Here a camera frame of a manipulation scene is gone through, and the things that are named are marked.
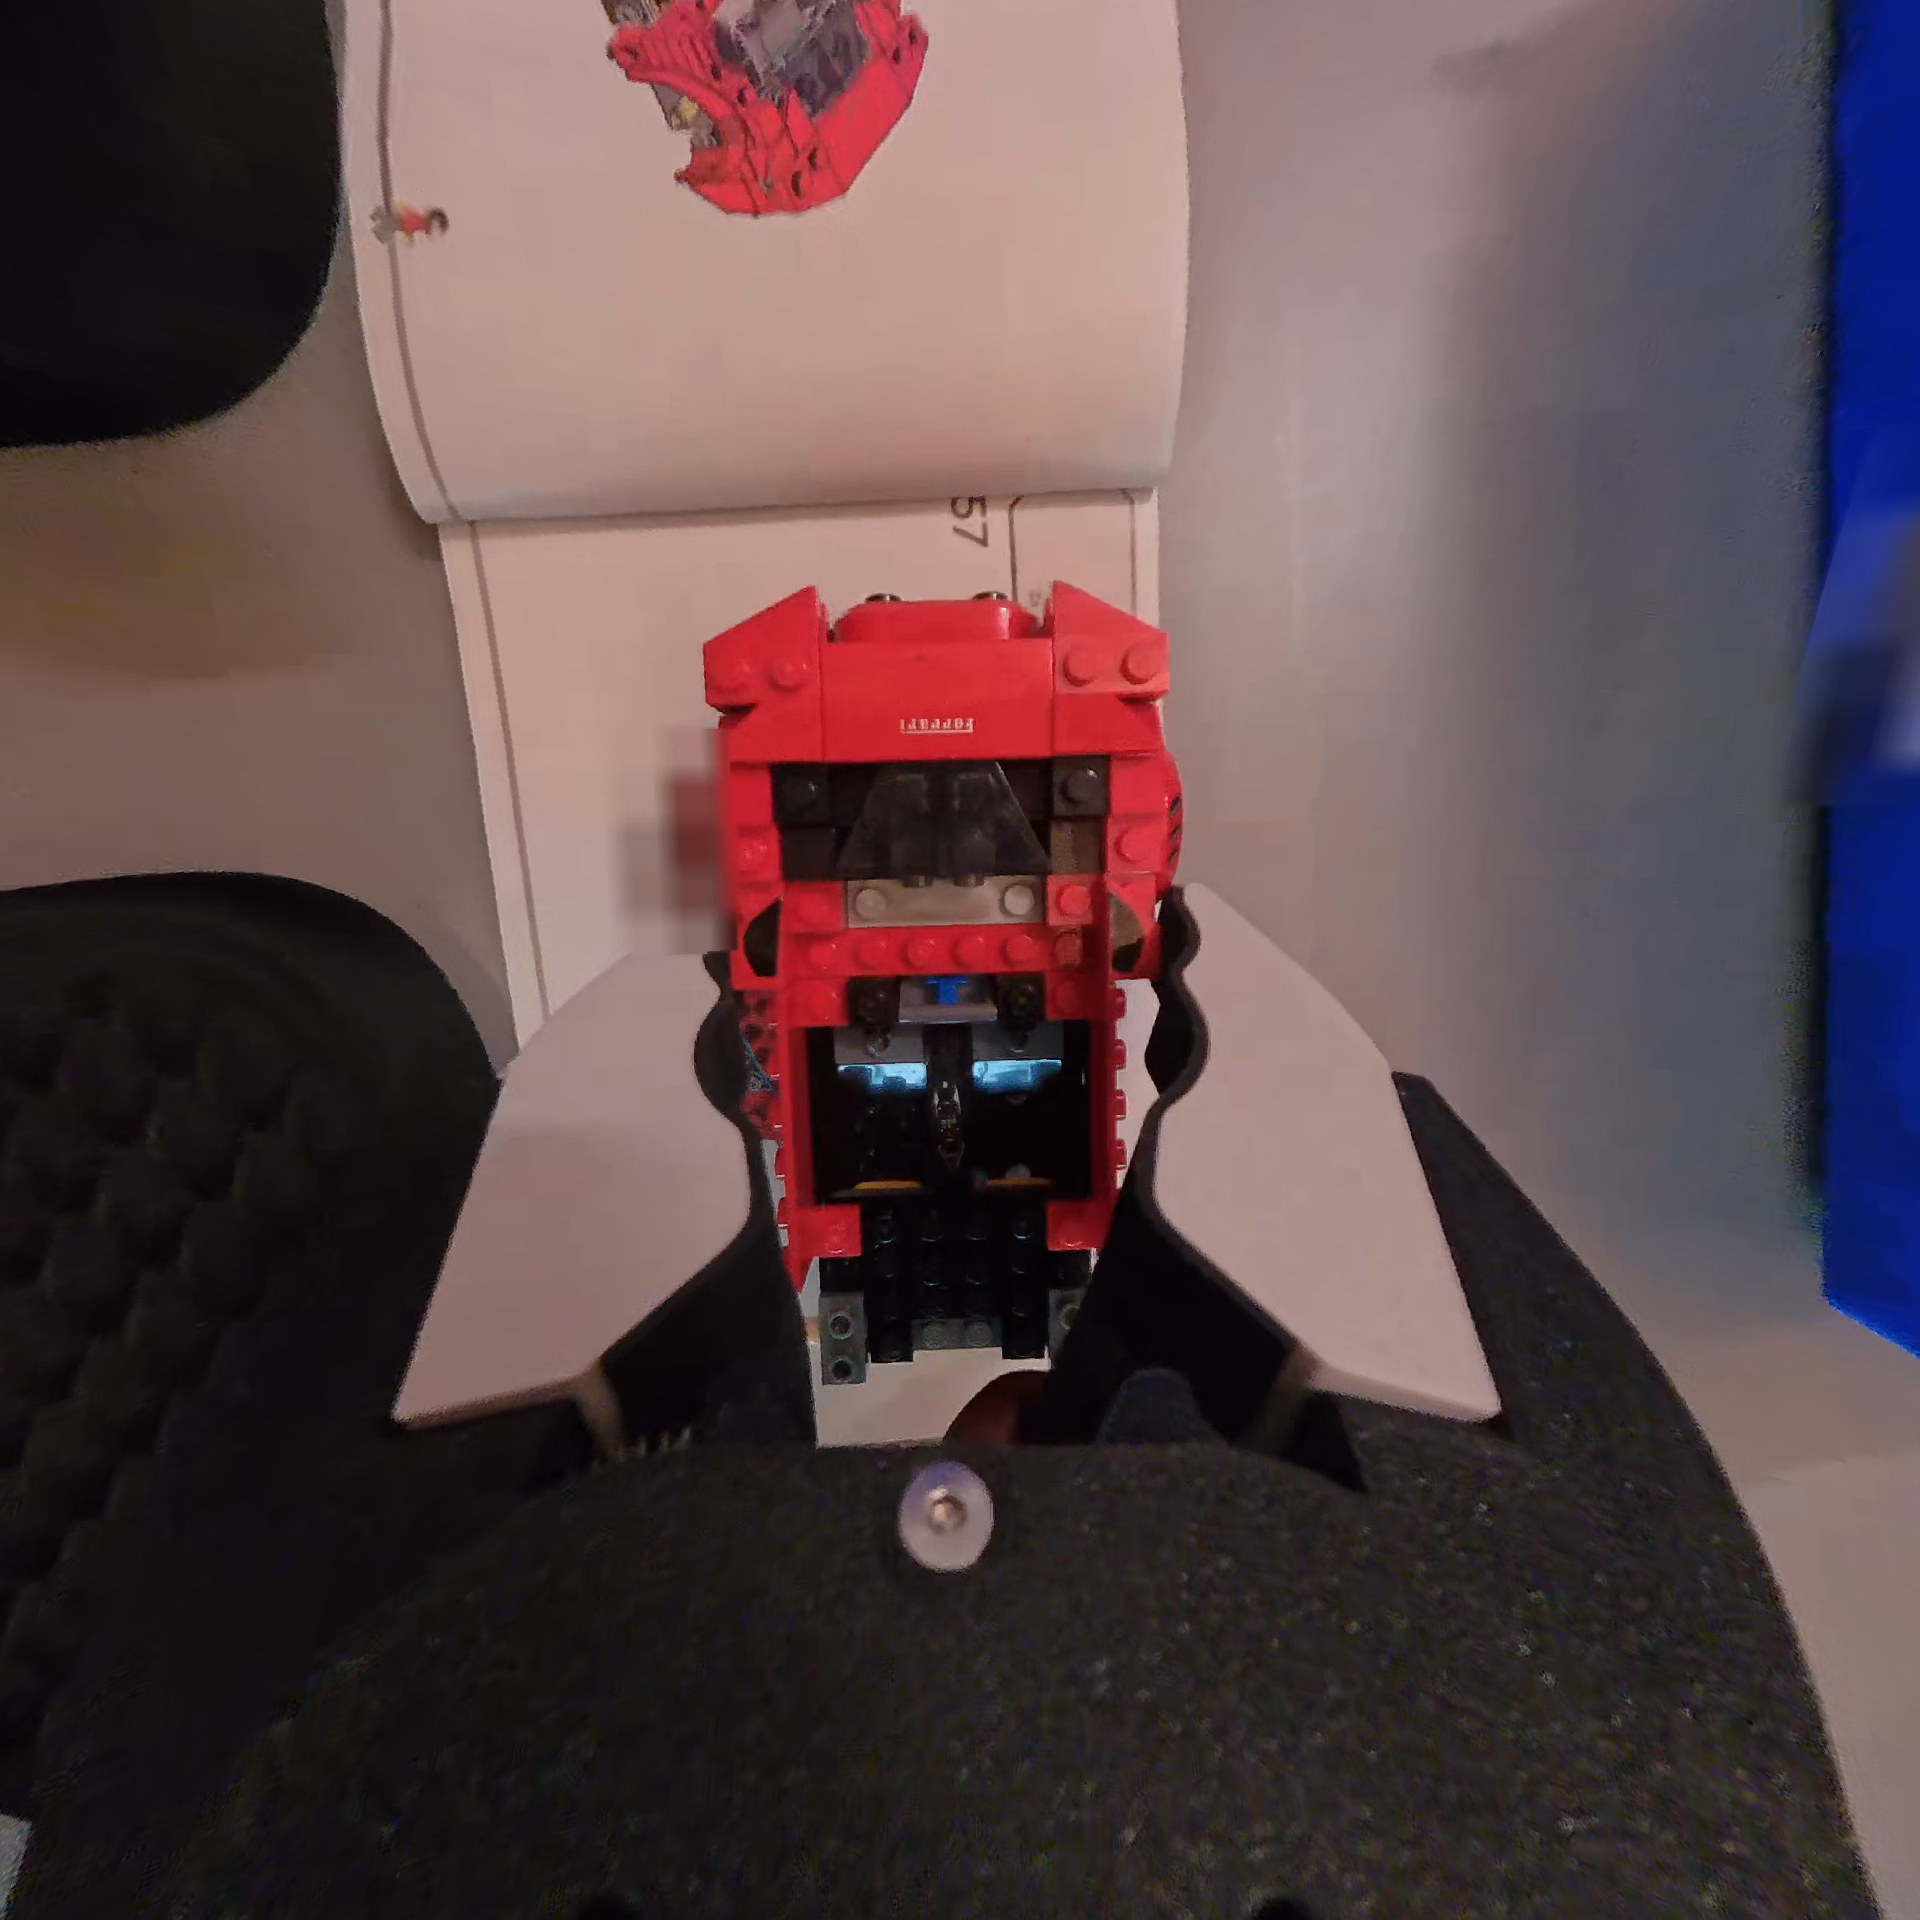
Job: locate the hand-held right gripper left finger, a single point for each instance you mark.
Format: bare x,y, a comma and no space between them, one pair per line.
573,1230

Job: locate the black quilted chair seat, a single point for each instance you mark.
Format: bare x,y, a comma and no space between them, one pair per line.
181,1201
151,211

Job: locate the lego instruction booklet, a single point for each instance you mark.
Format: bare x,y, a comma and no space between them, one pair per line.
781,332

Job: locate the blue plastic bin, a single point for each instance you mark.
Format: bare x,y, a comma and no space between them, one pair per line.
1876,902

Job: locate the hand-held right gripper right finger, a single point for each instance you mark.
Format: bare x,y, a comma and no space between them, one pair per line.
1323,1230

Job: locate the red and black lego car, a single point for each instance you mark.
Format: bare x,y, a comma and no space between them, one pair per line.
931,722

